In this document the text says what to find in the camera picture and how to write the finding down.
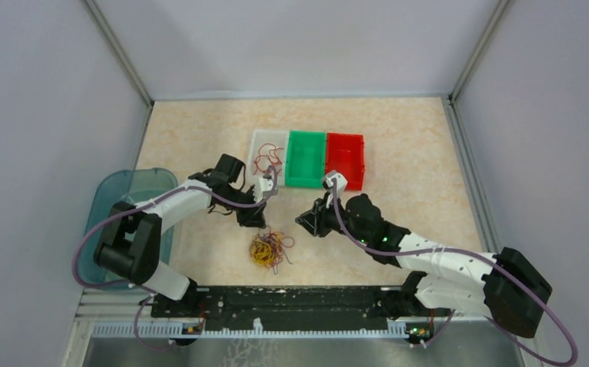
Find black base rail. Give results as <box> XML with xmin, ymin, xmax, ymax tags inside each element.
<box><xmin>150</xmin><ymin>284</ymin><xmax>452</xmax><ymax>333</ymax></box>

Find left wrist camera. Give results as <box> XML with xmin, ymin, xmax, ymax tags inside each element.
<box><xmin>253</xmin><ymin>173</ymin><xmax>278</xmax><ymax>203</ymax></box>

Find red cable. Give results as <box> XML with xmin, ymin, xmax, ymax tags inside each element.
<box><xmin>251</xmin><ymin>142</ymin><xmax>286</xmax><ymax>178</ymax></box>

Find aluminium frame rail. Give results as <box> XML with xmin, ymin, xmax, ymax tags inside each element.
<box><xmin>77</xmin><ymin>281</ymin><xmax>541</xmax><ymax>342</ymax></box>

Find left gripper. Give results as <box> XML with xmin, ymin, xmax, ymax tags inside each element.
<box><xmin>219</xmin><ymin>185</ymin><xmax>267</xmax><ymax>229</ymax></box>

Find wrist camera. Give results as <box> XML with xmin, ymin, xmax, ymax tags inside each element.
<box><xmin>253</xmin><ymin>173</ymin><xmax>278</xmax><ymax>203</ymax></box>
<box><xmin>322</xmin><ymin>170</ymin><xmax>348</xmax><ymax>196</ymax></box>

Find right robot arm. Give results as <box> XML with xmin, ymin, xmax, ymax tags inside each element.
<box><xmin>295</xmin><ymin>194</ymin><xmax>552</xmax><ymax>338</ymax></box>

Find cable pile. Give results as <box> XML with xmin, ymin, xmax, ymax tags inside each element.
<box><xmin>248</xmin><ymin>229</ymin><xmax>296</xmax><ymax>275</ymax></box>

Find green plastic bin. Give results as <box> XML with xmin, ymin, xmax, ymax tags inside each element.
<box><xmin>285</xmin><ymin>130</ymin><xmax>327</xmax><ymax>188</ymax></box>

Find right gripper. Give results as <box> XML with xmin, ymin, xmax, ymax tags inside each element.
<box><xmin>296</xmin><ymin>190</ymin><xmax>370</xmax><ymax>244</ymax></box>

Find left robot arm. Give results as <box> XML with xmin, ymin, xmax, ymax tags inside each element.
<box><xmin>93</xmin><ymin>154</ymin><xmax>278</xmax><ymax>317</ymax></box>

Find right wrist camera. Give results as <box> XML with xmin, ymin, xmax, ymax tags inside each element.
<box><xmin>322</xmin><ymin>170</ymin><xmax>348</xmax><ymax>196</ymax></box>

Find teal plastic basin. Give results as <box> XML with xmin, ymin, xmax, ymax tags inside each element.
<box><xmin>74</xmin><ymin>168</ymin><xmax>178</xmax><ymax>291</ymax></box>

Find white plastic bin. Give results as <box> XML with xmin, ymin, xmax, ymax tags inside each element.
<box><xmin>247</xmin><ymin>129</ymin><xmax>290</xmax><ymax>186</ymax></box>

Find red plastic bin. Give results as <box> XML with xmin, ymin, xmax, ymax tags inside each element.
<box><xmin>325</xmin><ymin>132</ymin><xmax>365</xmax><ymax>191</ymax></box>

